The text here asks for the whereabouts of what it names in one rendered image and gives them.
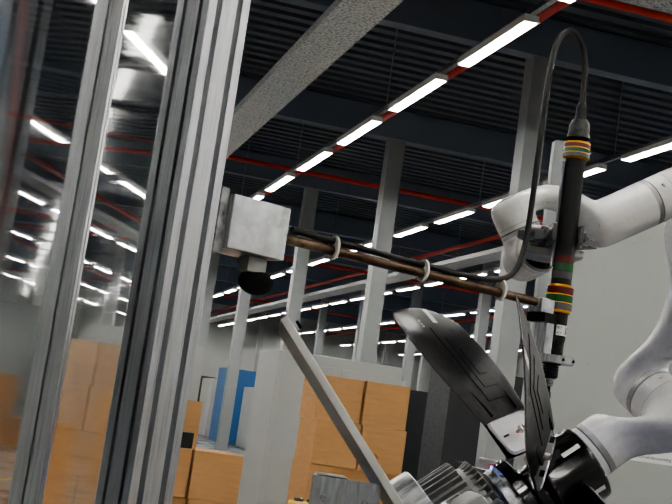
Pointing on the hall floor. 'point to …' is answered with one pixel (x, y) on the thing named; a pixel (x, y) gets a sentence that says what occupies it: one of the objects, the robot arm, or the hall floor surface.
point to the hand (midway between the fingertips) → (565, 235)
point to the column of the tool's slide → (173, 254)
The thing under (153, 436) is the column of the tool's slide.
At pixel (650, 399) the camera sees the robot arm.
